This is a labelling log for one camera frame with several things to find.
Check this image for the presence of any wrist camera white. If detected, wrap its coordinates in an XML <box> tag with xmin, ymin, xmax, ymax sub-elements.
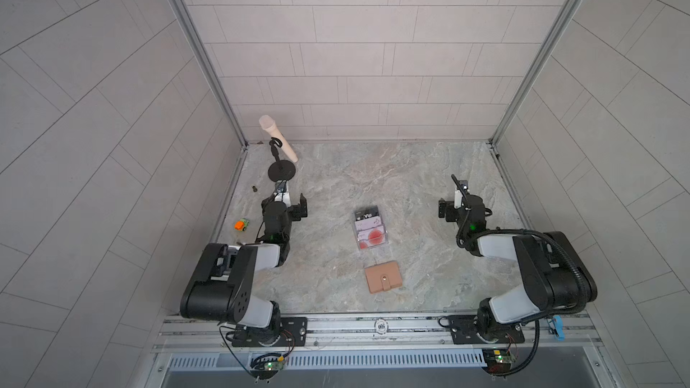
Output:
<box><xmin>451</xmin><ymin>174</ymin><xmax>468</xmax><ymax>209</ymax></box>
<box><xmin>273</xmin><ymin>181</ymin><xmax>291</xmax><ymax>207</ymax></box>

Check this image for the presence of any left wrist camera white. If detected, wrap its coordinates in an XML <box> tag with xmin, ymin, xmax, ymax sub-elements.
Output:
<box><xmin>273</xmin><ymin>181</ymin><xmax>291</xmax><ymax>207</ymax></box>

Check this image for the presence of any white card red circle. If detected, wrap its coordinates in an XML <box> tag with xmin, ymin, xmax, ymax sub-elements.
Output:
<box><xmin>357</xmin><ymin>226</ymin><xmax>387</xmax><ymax>249</ymax></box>

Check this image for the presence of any pink leather card wallet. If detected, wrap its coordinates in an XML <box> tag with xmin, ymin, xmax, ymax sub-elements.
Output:
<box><xmin>365</xmin><ymin>262</ymin><xmax>403</xmax><ymax>294</ymax></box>

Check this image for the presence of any circuit board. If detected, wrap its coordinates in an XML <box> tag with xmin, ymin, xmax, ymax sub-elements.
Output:
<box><xmin>482</xmin><ymin>348</ymin><xmax>516</xmax><ymax>375</ymax></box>
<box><xmin>251</xmin><ymin>352</ymin><xmax>287</xmax><ymax>372</ymax></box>

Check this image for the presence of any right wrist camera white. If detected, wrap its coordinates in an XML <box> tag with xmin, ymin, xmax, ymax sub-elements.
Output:
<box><xmin>451</xmin><ymin>174</ymin><xmax>468</xmax><ymax>209</ymax></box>

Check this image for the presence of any clear acrylic card holder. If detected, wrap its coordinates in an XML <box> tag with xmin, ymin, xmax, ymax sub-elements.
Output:
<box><xmin>353</xmin><ymin>206</ymin><xmax>388</xmax><ymax>250</ymax></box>

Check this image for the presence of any blue clip on rail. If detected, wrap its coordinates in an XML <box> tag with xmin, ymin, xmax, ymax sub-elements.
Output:
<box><xmin>547</xmin><ymin>315</ymin><xmax>565</xmax><ymax>341</ymax></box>

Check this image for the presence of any orange green toy car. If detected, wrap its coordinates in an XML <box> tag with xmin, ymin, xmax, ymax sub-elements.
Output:
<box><xmin>234</xmin><ymin>218</ymin><xmax>250</xmax><ymax>232</ymax></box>

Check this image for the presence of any white ventilation grille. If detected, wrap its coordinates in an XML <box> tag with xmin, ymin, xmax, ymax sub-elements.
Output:
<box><xmin>169</xmin><ymin>350</ymin><xmax>487</xmax><ymax>371</ymax></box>

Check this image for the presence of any black VIP card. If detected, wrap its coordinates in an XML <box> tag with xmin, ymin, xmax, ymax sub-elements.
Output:
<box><xmin>355</xmin><ymin>206</ymin><xmax>380</xmax><ymax>221</ymax></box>

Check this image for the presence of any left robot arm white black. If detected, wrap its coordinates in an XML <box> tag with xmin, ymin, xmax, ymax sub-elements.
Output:
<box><xmin>180</xmin><ymin>196</ymin><xmax>308</xmax><ymax>347</ymax></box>

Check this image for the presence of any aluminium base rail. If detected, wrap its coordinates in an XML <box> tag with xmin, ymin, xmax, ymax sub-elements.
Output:
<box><xmin>153</xmin><ymin>311</ymin><xmax>602</xmax><ymax>354</ymax></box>

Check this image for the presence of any pink floral VIP card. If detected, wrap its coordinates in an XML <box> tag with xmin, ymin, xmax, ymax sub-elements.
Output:
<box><xmin>355</xmin><ymin>216</ymin><xmax>383</xmax><ymax>231</ymax></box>

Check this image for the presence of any right circuit board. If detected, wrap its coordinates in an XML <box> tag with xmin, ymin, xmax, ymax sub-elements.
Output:
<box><xmin>482</xmin><ymin>348</ymin><xmax>516</xmax><ymax>375</ymax></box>

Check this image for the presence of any left circuit board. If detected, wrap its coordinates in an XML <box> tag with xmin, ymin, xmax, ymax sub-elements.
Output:
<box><xmin>251</xmin><ymin>352</ymin><xmax>287</xmax><ymax>372</ymax></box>

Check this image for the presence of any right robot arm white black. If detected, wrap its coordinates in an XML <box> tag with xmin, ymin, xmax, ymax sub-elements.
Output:
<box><xmin>438</xmin><ymin>190</ymin><xmax>598</xmax><ymax>343</ymax></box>

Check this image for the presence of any beige microphone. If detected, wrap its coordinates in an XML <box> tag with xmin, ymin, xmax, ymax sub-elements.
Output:
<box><xmin>259</xmin><ymin>115</ymin><xmax>298</xmax><ymax>163</ymax></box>

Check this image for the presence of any black microphone stand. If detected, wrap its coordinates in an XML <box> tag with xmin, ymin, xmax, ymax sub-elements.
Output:
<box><xmin>268</xmin><ymin>138</ymin><xmax>296</xmax><ymax>183</ymax></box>

